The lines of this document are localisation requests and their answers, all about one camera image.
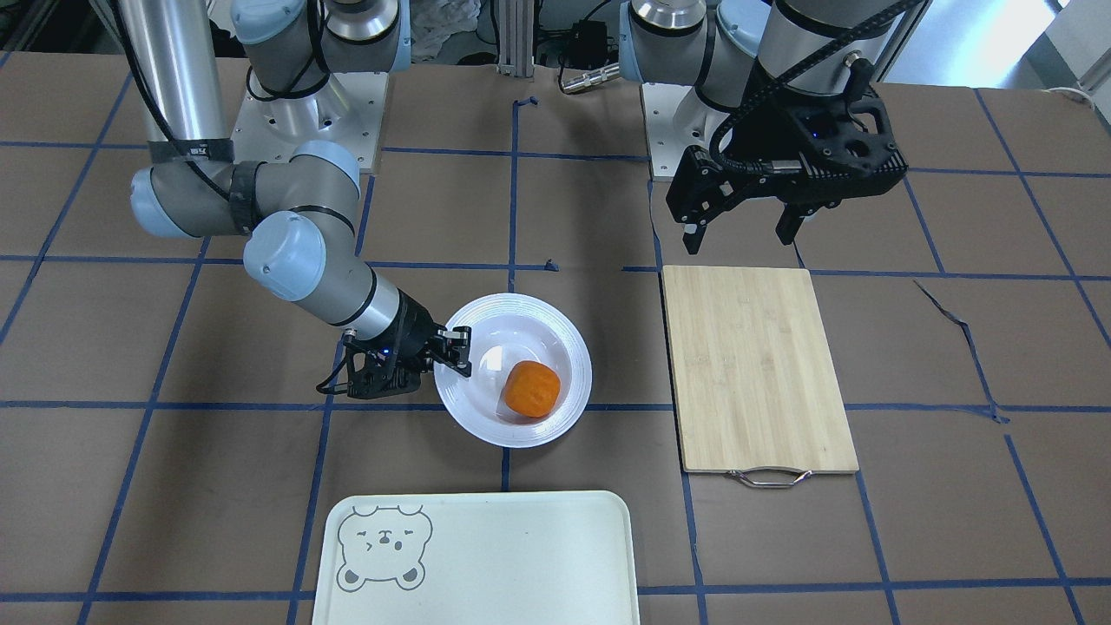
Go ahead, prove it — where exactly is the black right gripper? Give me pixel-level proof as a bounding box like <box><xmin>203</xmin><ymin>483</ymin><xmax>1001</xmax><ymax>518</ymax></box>
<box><xmin>317</xmin><ymin>290</ymin><xmax>472</xmax><ymax>400</ymax></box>

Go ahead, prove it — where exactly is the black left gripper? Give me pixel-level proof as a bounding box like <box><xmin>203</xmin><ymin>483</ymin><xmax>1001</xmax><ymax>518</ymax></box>
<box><xmin>665</xmin><ymin>84</ymin><xmax>908</xmax><ymax>254</ymax></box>

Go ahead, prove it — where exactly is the white round plate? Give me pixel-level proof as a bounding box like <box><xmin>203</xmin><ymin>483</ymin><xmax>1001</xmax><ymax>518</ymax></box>
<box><xmin>434</xmin><ymin>293</ymin><xmax>594</xmax><ymax>448</ymax></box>

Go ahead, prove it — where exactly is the orange fruit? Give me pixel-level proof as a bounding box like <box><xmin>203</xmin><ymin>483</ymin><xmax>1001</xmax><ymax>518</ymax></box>
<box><xmin>503</xmin><ymin>360</ymin><xmax>561</xmax><ymax>419</ymax></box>

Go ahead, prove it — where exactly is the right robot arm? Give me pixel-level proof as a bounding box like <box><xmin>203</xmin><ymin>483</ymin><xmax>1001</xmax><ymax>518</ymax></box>
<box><xmin>108</xmin><ymin>1</ymin><xmax>472</xmax><ymax>399</ymax></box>

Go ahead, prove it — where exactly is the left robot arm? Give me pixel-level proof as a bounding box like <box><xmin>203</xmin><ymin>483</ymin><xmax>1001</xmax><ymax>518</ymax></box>
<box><xmin>619</xmin><ymin>1</ymin><xmax>913</xmax><ymax>254</ymax></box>

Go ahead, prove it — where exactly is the cream bear tray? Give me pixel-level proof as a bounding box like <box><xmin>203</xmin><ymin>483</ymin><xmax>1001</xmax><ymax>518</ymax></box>
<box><xmin>312</xmin><ymin>490</ymin><xmax>641</xmax><ymax>624</ymax></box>

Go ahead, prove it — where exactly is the bamboo cutting board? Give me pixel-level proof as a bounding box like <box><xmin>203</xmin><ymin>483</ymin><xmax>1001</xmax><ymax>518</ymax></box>
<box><xmin>661</xmin><ymin>265</ymin><xmax>858</xmax><ymax>488</ymax></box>

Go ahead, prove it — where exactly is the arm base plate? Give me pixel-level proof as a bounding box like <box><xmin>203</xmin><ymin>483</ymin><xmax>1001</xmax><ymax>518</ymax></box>
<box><xmin>231</xmin><ymin>72</ymin><xmax>391</xmax><ymax>174</ymax></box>
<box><xmin>641</xmin><ymin>83</ymin><xmax>727</xmax><ymax>182</ymax></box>

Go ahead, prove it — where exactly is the aluminium frame post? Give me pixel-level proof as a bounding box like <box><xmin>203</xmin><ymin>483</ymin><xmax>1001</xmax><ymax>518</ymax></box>
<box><xmin>496</xmin><ymin>1</ymin><xmax>536</xmax><ymax>80</ymax></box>

